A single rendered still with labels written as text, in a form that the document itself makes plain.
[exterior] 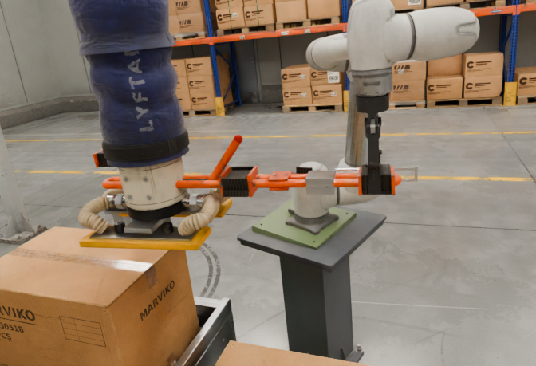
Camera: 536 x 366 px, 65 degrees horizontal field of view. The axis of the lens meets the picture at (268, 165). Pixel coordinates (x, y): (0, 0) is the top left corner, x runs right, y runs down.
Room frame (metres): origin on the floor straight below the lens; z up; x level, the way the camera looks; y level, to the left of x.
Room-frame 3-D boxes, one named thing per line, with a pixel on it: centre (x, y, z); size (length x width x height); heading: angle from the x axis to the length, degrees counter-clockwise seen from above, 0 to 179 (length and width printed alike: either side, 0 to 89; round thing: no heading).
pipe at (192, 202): (1.12, 0.32, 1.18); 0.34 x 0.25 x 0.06; 75
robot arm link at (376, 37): (0.97, -0.27, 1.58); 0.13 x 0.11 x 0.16; 93
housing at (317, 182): (1.00, -0.13, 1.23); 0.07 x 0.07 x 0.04; 75
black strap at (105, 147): (1.12, 0.32, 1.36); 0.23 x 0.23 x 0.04
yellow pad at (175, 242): (1.03, 0.35, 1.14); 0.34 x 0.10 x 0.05; 75
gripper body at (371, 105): (0.97, -0.26, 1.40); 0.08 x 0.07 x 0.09; 165
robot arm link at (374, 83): (0.97, -0.26, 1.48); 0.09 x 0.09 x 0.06
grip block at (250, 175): (1.05, 0.08, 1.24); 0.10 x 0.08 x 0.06; 165
